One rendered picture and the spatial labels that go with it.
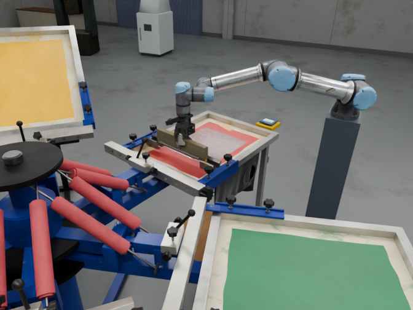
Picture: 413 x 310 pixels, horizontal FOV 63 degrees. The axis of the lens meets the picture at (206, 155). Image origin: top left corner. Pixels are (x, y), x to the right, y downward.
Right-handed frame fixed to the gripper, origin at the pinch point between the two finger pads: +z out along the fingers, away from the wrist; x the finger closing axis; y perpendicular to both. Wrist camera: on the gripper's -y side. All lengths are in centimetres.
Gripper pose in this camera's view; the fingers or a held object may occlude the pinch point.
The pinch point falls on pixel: (181, 144)
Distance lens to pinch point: 186.8
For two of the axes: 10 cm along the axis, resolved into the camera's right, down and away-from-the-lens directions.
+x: 6.2, -3.8, 6.9
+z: -0.1, 8.7, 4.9
